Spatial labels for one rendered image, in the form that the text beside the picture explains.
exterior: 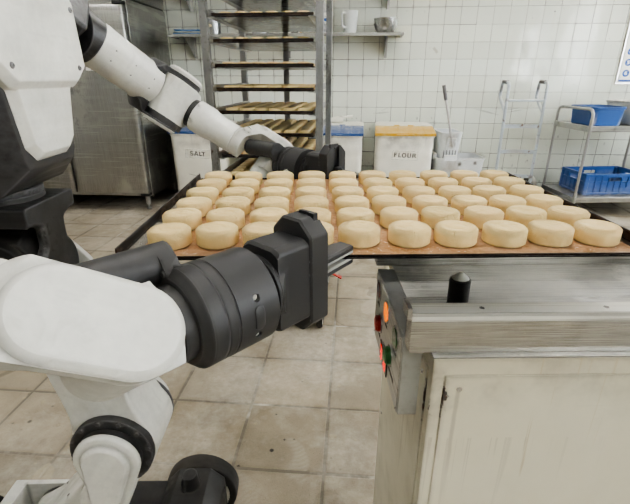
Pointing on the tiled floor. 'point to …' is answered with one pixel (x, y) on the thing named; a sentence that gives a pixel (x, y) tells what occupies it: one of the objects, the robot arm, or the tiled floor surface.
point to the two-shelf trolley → (584, 160)
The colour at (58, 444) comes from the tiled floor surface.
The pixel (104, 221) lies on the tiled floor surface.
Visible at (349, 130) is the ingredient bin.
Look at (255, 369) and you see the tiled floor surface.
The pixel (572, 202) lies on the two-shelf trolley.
